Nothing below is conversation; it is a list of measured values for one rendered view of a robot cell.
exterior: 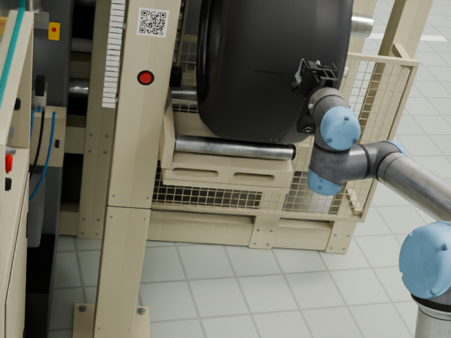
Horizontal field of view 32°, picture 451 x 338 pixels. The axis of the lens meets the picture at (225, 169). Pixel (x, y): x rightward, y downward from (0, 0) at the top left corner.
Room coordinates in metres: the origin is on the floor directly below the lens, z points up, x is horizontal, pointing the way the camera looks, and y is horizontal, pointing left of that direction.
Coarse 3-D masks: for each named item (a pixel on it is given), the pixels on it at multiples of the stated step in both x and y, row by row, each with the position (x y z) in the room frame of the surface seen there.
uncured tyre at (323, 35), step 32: (224, 0) 1.77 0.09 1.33; (256, 0) 1.71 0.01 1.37; (288, 0) 1.73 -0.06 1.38; (320, 0) 1.75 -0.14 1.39; (352, 0) 1.82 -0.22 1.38; (224, 32) 1.71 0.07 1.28; (256, 32) 1.67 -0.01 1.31; (288, 32) 1.69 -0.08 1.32; (320, 32) 1.71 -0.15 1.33; (224, 64) 1.67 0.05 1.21; (256, 64) 1.65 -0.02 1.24; (288, 64) 1.67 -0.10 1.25; (320, 64) 1.69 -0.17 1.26; (224, 96) 1.67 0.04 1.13; (256, 96) 1.65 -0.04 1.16; (288, 96) 1.67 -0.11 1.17; (224, 128) 1.70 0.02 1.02; (256, 128) 1.70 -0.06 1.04; (288, 128) 1.71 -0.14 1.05
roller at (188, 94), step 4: (172, 88) 2.04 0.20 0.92; (176, 88) 2.04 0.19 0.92; (180, 88) 2.04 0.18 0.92; (184, 88) 2.05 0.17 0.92; (188, 88) 2.05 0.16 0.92; (192, 88) 2.05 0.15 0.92; (196, 88) 2.06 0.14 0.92; (172, 92) 2.03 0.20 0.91; (176, 92) 2.03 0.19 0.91; (180, 92) 2.03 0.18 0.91; (184, 92) 2.04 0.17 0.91; (188, 92) 2.04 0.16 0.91; (192, 92) 2.04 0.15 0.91; (196, 92) 2.05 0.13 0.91; (172, 96) 2.03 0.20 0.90; (176, 96) 2.03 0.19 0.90; (180, 96) 2.03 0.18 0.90; (184, 96) 2.03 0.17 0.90; (188, 96) 2.04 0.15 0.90; (192, 96) 2.04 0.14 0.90; (196, 96) 2.04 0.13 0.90; (188, 100) 2.05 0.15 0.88; (192, 100) 2.05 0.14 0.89; (196, 100) 2.05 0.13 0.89
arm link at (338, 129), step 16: (336, 96) 1.41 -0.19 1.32; (320, 112) 1.37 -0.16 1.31; (336, 112) 1.34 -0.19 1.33; (352, 112) 1.36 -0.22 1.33; (320, 128) 1.33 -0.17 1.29; (336, 128) 1.31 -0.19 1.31; (352, 128) 1.31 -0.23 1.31; (320, 144) 1.33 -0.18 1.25; (336, 144) 1.30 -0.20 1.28; (352, 144) 1.31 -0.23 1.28
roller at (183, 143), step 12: (180, 144) 1.76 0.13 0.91; (192, 144) 1.76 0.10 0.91; (204, 144) 1.77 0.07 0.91; (216, 144) 1.78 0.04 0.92; (228, 144) 1.79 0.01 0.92; (240, 144) 1.80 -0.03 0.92; (252, 144) 1.81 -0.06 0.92; (264, 144) 1.82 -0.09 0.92; (276, 144) 1.83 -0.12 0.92; (252, 156) 1.80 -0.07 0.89; (264, 156) 1.81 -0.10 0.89; (276, 156) 1.82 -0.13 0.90; (288, 156) 1.82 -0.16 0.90
